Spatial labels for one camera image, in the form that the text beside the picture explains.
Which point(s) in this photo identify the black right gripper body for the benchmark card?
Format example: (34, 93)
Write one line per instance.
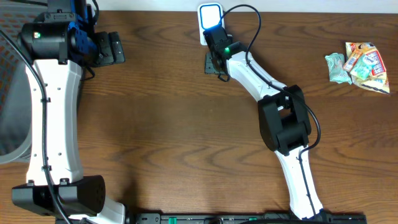
(208, 66)

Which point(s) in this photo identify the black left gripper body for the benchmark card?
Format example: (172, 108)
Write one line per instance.
(109, 47)

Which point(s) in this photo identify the green wipes pack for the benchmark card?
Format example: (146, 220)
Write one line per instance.
(335, 62)

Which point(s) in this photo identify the orange snack pack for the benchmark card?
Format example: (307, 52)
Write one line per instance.
(351, 61)

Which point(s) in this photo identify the yellow wet wipes pack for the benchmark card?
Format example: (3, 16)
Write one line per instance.
(377, 80)

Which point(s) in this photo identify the teal Kleenex tissue pack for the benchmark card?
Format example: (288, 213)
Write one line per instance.
(363, 67)

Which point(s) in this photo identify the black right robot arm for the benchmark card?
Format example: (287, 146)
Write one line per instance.
(284, 118)

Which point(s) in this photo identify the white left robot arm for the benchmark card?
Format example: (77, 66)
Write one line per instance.
(57, 48)

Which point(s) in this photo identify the white barcode scanner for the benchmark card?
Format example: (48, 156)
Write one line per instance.
(209, 15)

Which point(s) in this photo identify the grey plastic mesh basket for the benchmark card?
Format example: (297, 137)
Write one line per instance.
(16, 135)

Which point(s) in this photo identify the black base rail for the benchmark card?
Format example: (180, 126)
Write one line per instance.
(267, 218)

